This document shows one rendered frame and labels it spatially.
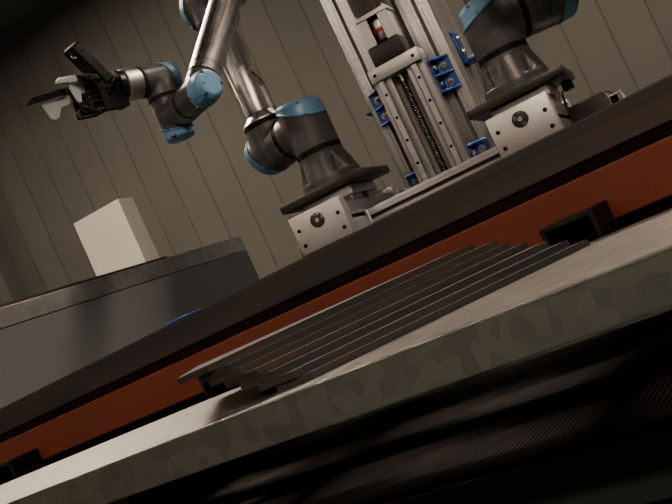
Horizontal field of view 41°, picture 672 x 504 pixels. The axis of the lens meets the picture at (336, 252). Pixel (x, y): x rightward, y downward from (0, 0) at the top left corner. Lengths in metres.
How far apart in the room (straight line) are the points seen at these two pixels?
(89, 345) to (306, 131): 0.70
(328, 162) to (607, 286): 1.65
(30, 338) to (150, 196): 3.74
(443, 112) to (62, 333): 1.00
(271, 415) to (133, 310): 1.48
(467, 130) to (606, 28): 2.60
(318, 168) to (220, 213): 3.26
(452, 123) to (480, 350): 1.63
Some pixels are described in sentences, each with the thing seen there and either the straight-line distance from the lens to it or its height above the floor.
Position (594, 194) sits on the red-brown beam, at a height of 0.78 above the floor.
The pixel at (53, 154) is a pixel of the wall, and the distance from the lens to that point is 6.00.
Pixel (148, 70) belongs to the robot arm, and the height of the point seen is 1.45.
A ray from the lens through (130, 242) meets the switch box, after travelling 5.51.
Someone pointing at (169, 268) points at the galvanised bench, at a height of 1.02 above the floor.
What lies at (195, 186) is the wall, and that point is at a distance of 5.43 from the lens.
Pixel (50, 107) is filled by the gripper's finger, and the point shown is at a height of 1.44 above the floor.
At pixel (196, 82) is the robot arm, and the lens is 2.01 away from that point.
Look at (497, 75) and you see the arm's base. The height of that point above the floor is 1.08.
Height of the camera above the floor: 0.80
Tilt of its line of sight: 2 degrees up
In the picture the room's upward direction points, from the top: 25 degrees counter-clockwise
